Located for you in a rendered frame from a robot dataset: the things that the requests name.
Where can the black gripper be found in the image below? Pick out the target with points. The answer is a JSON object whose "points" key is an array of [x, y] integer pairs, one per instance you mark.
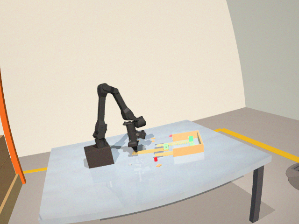
{"points": [[133, 141]]}

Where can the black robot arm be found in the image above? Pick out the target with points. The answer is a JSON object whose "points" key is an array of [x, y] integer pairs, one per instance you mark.
{"points": [[101, 127]]}

